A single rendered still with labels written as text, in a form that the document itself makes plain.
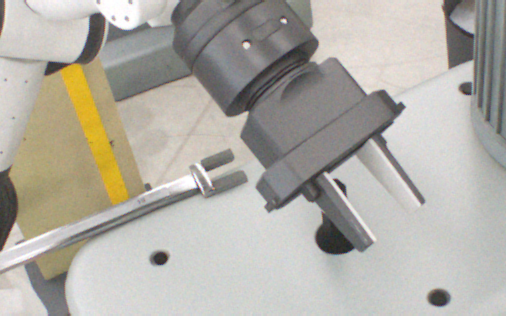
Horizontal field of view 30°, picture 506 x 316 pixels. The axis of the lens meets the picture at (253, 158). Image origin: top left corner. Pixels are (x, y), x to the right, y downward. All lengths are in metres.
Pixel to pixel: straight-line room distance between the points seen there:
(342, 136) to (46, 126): 2.21
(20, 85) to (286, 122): 0.39
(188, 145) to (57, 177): 0.76
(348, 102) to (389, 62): 3.11
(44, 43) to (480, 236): 0.44
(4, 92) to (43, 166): 1.95
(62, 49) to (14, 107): 0.10
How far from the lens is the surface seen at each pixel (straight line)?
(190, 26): 0.67
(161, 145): 3.60
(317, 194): 0.66
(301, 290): 0.74
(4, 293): 1.12
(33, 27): 0.91
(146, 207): 0.81
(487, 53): 0.75
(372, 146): 0.68
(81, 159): 2.95
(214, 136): 3.58
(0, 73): 0.96
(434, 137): 0.83
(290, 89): 0.66
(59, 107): 2.80
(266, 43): 0.66
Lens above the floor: 2.49
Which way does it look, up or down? 46 degrees down
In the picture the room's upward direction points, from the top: 12 degrees counter-clockwise
